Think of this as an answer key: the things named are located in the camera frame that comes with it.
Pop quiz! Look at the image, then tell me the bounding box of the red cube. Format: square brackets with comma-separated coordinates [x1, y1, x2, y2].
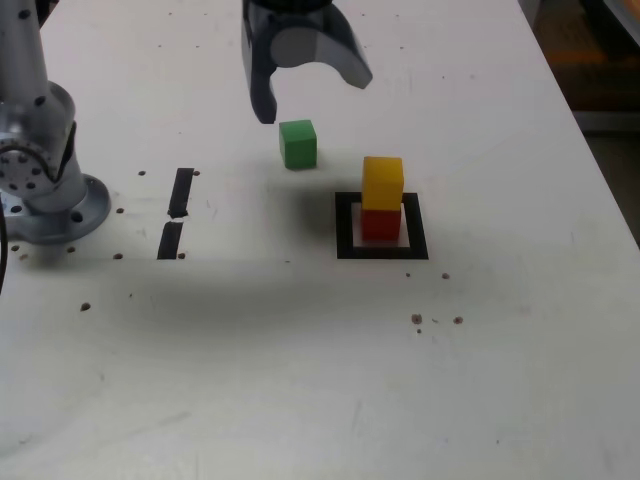
[360, 207, 403, 243]

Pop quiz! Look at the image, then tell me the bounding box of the black tape square outline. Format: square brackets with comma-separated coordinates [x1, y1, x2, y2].
[335, 192, 430, 261]

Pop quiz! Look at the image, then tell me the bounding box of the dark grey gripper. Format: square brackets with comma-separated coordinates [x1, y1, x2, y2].
[240, 6, 375, 126]

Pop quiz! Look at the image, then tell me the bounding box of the green cube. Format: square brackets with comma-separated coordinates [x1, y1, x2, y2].
[278, 119, 319, 171]

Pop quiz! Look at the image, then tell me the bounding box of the yellow cube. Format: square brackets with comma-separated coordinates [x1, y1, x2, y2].
[361, 156, 405, 211]

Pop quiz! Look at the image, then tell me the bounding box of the black tape strip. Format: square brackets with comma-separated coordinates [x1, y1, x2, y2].
[156, 167, 195, 261]

